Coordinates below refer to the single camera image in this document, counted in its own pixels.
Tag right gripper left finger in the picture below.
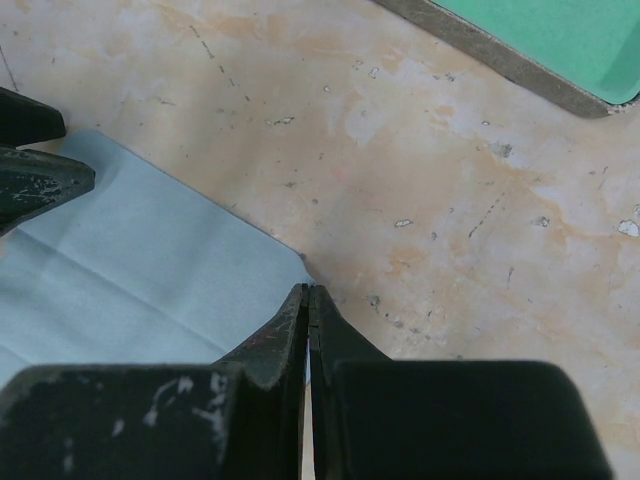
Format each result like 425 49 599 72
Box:
1 284 308 479

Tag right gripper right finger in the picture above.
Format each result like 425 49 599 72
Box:
309 286 613 479

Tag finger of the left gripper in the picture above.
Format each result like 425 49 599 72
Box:
0 88 66 148
1 148 95 235

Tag light blue cleaning cloth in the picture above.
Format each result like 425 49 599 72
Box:
1 130 311 381

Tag grey glasses case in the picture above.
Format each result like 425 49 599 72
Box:
381 1 639 119

